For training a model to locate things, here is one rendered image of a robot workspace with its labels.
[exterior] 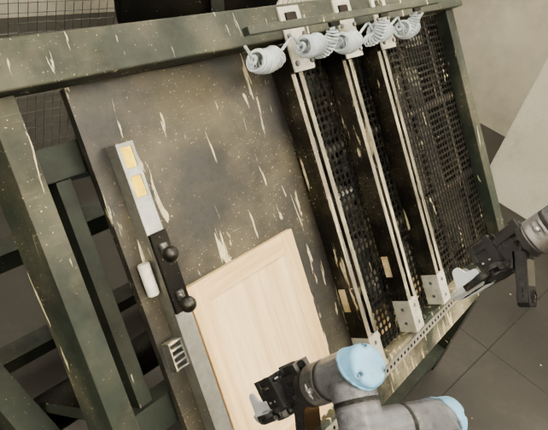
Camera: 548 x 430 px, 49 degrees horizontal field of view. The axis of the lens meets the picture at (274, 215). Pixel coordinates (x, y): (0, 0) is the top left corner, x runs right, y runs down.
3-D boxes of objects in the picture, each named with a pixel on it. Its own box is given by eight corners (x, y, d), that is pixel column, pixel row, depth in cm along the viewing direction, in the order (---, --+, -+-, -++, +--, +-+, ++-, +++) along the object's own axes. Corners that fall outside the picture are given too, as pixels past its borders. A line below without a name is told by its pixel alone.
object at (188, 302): (174, 304, 143) (184, 316, 131) (169, 289, 143) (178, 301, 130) (189, 298, 144) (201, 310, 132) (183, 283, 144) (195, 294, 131)
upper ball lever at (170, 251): (157, 258, 141) (166, 266, 129) (152, 242, 140) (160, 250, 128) (172, 252, 142) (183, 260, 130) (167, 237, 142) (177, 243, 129)
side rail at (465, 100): (479, 242, 292) (501, 241, 284) (422, 18, 273) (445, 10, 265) (485, 237, 298) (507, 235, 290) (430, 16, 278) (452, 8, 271)
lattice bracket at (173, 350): (169, 370, 144) (177, 371, 142) (160, 345, 143) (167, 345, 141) (182, 363, 147) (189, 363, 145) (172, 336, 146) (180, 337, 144)
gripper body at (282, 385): (278, 367, 118) (313, 351, 109) (300, 407, 117) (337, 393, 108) (250, 385, 113) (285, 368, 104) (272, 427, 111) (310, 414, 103)
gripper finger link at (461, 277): (441, 280, 132) (475, 258, 128) (455, 304, 130) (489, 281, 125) (434, 280, 130) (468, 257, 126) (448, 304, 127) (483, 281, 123)
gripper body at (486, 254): (478, 252, 131) (524, 220, 125) (499, 286, 127) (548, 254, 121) (462, 250, 126) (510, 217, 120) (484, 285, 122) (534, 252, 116)
